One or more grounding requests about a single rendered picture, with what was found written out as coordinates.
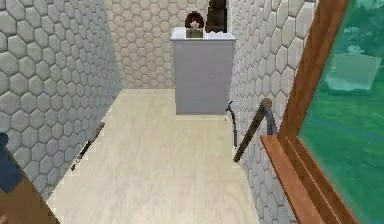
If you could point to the brown wooden furniture corner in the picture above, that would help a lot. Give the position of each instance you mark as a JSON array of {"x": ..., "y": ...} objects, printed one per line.
[{"x": 16, "y": 193}]

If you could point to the brown framed window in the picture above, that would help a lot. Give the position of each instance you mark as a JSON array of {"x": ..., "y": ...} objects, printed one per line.
[{"x": 336, "y": 133}]

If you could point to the brown round ornament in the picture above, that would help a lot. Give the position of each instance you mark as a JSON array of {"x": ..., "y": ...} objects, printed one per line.
[{"x": 194, "y": 24}]

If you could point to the white chest of drawers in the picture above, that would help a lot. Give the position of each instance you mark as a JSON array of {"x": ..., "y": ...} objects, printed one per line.
[{"x": 203, "y": 76}]

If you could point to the brown baseball bat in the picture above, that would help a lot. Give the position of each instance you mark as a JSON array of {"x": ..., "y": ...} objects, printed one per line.
[{"x": 251, "y": 130}]

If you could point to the black tall statue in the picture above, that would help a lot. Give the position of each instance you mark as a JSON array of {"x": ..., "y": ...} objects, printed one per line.
[{"x": 216, "y": 16}]

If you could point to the black thin curved rod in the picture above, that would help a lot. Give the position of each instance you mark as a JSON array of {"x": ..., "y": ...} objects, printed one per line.
[{"x": 233, "y": 123}]

